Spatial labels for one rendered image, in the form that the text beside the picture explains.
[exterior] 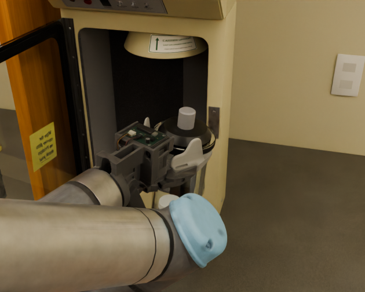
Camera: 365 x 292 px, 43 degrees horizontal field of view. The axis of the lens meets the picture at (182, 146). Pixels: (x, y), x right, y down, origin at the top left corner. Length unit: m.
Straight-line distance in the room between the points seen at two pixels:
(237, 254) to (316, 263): 0.16
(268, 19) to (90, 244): 0.98
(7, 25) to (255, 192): 0.68
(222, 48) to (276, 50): 0.46
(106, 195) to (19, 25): 0.43
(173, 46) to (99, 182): 0.39
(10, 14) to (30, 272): 0.62
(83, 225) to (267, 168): 0.92
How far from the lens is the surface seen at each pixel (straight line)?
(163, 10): 0.82
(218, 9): 0.79
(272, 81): 1.33
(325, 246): 1.05
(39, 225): 0.36
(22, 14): 0.93
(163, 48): 0.91
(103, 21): 0.91
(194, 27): 0.86
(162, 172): 0.70
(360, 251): 1.07
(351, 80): 1.32
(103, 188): 0.61
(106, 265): 0.40
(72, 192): 0.59
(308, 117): 1.37
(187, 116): 0.76
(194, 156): 0.73
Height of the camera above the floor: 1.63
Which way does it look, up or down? 31 degrees down
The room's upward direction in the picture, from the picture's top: straight up
